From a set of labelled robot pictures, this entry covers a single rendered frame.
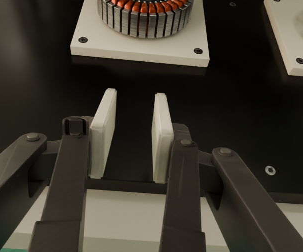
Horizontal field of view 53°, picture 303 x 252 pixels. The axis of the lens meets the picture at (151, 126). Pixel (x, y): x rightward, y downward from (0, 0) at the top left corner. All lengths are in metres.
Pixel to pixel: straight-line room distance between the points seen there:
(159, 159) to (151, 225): 0.11
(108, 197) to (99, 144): 0.12
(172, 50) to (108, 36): 0.07
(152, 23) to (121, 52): 0.04
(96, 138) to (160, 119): 0.04
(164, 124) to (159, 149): 0.01
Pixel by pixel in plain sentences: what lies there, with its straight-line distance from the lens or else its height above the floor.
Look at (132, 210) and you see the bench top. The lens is 0.26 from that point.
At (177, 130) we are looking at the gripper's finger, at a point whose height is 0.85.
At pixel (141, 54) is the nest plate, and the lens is 0.33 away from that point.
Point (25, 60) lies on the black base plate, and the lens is 0.35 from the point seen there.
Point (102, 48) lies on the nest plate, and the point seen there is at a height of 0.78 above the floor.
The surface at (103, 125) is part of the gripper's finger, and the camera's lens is 0.16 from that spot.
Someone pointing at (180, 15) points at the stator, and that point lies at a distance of 0.35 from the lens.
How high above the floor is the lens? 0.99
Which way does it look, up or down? 53 degrees down
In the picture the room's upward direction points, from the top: 9 degrees clockwise
